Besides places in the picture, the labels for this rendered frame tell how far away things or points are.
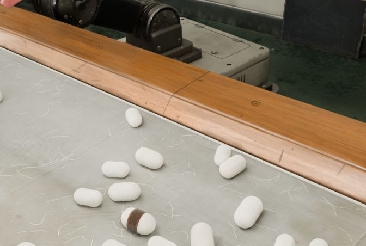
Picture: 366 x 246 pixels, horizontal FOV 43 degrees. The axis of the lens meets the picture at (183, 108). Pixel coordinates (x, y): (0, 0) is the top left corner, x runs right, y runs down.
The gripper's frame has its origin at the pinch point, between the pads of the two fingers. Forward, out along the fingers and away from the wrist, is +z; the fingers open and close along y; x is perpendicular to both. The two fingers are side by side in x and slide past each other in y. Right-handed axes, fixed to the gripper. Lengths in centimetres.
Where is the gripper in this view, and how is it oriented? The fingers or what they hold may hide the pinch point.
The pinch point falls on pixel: (7, 1)
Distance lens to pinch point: 80.2
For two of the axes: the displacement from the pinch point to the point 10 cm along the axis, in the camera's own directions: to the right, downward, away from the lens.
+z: -4.6, 8.7, -1.6
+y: 7.7, 3.0, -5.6
